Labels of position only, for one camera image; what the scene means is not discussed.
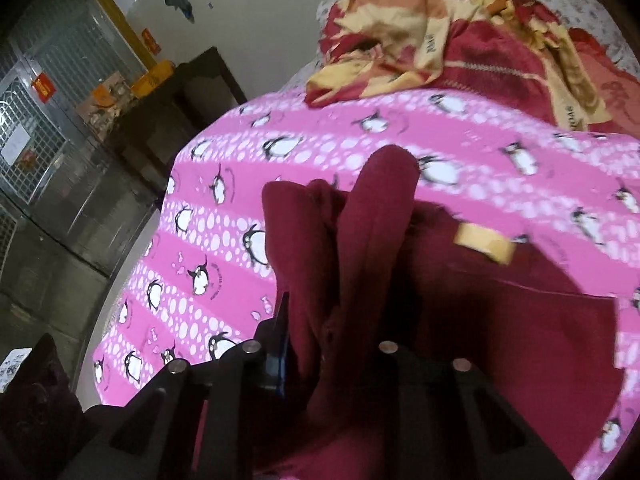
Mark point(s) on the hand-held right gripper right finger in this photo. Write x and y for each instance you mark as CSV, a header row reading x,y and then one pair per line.
x,y
402,377

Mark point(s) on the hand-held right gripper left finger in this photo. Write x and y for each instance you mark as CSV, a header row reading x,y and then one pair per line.
x,y
277,355

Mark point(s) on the maroon small garment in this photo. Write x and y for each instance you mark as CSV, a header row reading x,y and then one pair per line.
x,y
500,320

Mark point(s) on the pink penguin print bedsheet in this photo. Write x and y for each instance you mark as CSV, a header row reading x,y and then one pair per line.
x,y
320,125

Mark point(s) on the dark cloth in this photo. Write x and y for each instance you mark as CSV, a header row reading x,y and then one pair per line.
x,y
35,410

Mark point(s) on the dark wooden cabinet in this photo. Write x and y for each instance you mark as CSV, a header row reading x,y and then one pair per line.
x,y
190,105

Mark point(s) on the yellow box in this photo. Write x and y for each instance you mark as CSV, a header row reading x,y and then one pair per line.
x,y
152,79

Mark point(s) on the printed cardboard box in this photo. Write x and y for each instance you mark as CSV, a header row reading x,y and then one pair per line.
x,y
105,102

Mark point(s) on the metal grille door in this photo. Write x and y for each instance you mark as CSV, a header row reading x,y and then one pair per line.
x,y
55,135

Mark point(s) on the red and yellow blanket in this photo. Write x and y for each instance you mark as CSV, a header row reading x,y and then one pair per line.
x,y
475,55

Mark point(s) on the white door paper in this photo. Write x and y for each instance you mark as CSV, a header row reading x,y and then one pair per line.
x,y
14,146

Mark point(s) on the red door sticker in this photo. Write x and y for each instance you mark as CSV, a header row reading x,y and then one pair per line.
x,y
42,87

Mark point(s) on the red wall sticker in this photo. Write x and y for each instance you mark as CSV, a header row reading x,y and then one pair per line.
x,y
151,41

